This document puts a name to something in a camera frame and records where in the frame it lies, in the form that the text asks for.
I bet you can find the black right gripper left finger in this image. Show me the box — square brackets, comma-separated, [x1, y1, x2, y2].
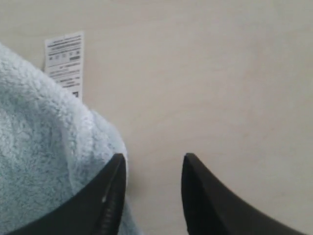
[12, 154, 126, 235]

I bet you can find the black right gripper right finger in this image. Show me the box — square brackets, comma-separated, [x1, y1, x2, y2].
[181, 153, 300, 235]

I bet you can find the light blue fleece towel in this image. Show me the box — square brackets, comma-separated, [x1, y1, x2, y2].
[0, 46, 127, 234]

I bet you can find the white care label tag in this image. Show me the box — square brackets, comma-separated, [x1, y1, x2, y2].
[45, 31, 84, 99]

